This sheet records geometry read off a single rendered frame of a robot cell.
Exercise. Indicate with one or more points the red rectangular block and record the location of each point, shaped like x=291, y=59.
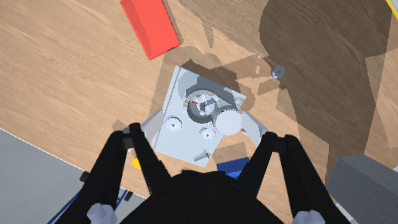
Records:
x=151, y=23

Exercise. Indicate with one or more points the silver gear with red arrow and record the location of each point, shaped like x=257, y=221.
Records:
x=202, y=98

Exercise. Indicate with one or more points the yellow short cylinder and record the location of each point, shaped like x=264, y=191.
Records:
x=135, y=163

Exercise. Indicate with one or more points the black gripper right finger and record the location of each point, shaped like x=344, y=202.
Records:
x=309, y=200

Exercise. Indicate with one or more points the blue open box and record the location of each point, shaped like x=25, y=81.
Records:
x=233, y=166

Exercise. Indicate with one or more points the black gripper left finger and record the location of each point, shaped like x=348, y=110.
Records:
x=97, y=200

